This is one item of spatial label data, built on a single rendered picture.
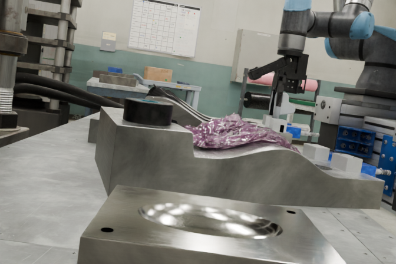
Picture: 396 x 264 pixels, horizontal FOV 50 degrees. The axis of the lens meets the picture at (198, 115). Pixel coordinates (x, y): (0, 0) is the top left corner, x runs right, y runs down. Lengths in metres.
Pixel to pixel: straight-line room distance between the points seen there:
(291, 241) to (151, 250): 0.12
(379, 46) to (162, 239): 1.39
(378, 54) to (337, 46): 0.15
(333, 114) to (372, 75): 0.21
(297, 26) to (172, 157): 0.68
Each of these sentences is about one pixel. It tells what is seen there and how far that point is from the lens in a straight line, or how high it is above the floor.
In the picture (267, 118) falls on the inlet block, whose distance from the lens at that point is 1.22.
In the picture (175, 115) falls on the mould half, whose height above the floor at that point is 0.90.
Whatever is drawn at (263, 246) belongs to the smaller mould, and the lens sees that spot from 0.35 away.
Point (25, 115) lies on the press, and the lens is 4.96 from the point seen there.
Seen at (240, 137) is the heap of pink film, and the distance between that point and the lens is 0.76.
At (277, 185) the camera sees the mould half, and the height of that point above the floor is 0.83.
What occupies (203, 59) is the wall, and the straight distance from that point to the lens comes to 7.70.
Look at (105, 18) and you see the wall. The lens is 7.55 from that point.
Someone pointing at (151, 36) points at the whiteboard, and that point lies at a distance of 7.56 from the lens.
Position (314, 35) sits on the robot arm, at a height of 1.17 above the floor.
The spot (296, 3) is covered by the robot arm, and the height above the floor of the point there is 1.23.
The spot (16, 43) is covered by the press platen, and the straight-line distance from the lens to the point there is 1.22.
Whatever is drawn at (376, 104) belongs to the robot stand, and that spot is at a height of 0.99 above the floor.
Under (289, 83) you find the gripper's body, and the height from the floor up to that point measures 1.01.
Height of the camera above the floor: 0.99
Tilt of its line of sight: 5 degrees down
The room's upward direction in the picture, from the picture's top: 8 degrees clockwise
